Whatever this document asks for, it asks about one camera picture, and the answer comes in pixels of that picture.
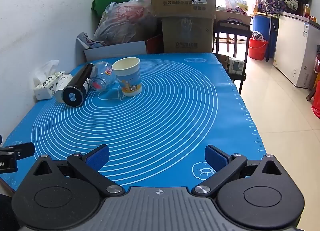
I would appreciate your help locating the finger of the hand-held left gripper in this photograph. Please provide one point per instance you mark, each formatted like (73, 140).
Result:
(23, 149)

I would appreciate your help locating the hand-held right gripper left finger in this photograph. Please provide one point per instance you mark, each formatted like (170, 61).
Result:
(98, 158)

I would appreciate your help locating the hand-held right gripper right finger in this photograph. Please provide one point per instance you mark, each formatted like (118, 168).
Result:
(215, 158)

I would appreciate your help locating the printed paper cup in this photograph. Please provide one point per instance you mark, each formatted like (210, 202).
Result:
(128, 78)

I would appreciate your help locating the clear plastic cup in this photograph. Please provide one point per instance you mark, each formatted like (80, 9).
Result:
(102, 77)

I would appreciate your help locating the blue silicone mat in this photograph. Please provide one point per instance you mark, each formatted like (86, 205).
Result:
(162, 121)

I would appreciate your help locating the white tissue pack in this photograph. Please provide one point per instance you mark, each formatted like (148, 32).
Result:
(45, 83)

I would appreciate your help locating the black cylindrical bottle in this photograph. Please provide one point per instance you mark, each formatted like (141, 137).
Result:
(76, 87)

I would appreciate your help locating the white cylindrical can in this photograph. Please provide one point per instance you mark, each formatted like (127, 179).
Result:
(62, 85)

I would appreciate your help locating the small white device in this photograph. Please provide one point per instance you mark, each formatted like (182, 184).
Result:
(236, 65)

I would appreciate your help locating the white open box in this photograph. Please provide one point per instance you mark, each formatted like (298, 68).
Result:
(112, 50)

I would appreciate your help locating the red bucket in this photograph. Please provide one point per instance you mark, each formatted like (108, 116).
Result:
(257, 49)

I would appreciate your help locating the blue white paper packet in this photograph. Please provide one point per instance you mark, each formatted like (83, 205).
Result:
(87, 40)

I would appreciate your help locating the taped cardboard box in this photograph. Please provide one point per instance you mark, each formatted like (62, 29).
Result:
(187, 35)

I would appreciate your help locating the red box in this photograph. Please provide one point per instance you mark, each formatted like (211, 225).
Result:
(155, 44)

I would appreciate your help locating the black chair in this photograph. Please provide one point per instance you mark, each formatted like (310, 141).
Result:
(232, 27)

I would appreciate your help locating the white chest freezer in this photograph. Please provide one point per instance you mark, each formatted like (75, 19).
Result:
(292, 50)

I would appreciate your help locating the clear plastic bag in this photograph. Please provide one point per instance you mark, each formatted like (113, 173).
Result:
(125, 20)

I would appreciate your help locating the blue barrel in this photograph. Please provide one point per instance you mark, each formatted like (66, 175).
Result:
(261, 24)

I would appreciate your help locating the cardboard box with purple print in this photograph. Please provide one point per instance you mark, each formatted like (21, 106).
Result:
(232, 15)

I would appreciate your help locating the plastic wrapped packets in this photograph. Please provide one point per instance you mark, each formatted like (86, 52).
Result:
(237, 0)

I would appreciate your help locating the orange bottle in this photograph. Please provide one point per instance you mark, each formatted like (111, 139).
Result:
(306, 10)

